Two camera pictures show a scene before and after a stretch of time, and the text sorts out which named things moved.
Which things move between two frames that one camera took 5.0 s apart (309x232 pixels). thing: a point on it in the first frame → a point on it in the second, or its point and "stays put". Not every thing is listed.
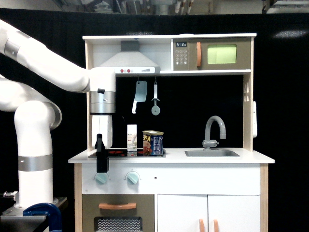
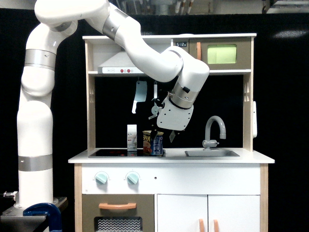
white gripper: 102,139 → 171,117
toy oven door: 118,212 stays put
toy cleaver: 140,94 stays put
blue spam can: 153,142 stays put
